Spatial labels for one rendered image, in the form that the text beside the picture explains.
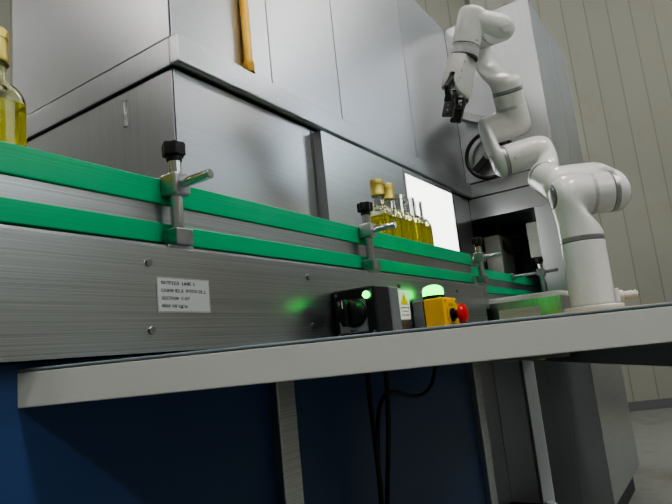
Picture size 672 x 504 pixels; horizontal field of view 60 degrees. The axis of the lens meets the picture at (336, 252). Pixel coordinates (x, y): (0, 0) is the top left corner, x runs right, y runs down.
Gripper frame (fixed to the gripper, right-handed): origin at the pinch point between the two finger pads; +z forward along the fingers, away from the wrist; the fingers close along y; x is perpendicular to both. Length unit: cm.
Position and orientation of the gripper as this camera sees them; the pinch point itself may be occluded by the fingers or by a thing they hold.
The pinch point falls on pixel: (452, 113)
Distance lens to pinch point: 165.2
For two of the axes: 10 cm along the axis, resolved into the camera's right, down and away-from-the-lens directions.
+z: -1.9, 9.8, 0.2
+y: -5.6, -0.9, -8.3
